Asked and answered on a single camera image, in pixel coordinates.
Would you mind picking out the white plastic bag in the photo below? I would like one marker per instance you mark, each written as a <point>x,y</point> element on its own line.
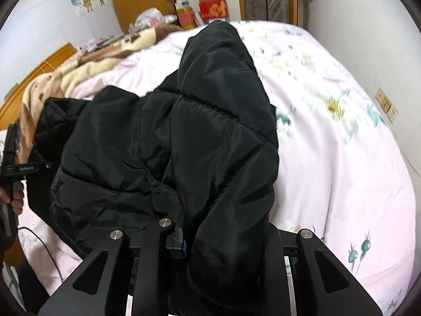
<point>149,18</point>

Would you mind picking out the pink floral duvet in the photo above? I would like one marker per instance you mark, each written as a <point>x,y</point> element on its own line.
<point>341,172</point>

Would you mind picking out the pink plastic bucket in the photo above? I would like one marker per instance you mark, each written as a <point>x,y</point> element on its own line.
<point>186,20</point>

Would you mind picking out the person left hand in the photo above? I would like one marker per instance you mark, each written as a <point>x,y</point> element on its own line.
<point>15,202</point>

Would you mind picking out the red gift box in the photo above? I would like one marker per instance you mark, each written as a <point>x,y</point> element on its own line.
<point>213,9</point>

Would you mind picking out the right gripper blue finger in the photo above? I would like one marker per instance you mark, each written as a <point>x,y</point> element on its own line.
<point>180,242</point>

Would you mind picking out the black puffer jacket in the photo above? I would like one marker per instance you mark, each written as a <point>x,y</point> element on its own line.
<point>201,149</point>

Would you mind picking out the wall socket plate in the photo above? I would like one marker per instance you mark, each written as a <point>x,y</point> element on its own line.
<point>386,105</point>

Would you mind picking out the brown dog print blanket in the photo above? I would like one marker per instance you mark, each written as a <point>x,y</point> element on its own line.
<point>61,82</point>

